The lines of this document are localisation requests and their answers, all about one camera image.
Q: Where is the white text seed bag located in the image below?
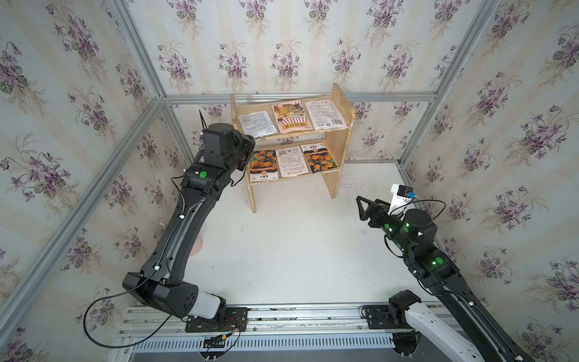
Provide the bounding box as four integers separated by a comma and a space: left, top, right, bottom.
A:
238, 111, 277, 138

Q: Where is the white barcode seed bag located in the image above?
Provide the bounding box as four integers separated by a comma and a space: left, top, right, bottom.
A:
305, 100, 347, 131

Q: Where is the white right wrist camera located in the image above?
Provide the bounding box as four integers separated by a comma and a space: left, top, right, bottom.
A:
391, 183, 416, 207

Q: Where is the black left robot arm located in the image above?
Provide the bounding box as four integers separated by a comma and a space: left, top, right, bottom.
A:
122, 123, 255, 325

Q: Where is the orange flower seed bag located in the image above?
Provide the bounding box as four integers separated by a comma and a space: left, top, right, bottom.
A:
249, 150, 279, 183
301, 143, 337, 173

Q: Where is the white label seed bag middle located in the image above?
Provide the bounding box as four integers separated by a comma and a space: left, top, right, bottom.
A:
276, 146, 309, 178

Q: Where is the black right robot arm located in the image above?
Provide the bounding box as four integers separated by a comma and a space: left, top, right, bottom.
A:
356, 196, 533, 361

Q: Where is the colourful popcorn seed bag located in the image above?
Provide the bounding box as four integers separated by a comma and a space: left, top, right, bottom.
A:
271, 100, 314, 134

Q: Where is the orange flower seed bag right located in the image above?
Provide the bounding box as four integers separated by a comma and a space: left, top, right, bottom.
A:
301, 143, 337, 173

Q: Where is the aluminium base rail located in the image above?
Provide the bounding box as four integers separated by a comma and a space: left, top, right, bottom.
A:
106, 300, 494, 362

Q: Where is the wooden two-tier shelf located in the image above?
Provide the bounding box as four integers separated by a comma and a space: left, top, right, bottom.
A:
230, 83, 356, 199

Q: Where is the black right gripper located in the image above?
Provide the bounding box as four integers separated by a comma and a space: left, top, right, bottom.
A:
357, 195, 417, 259

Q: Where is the orange flower seed bag left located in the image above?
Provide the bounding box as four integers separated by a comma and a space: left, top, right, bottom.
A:
249, 150, 279, 183

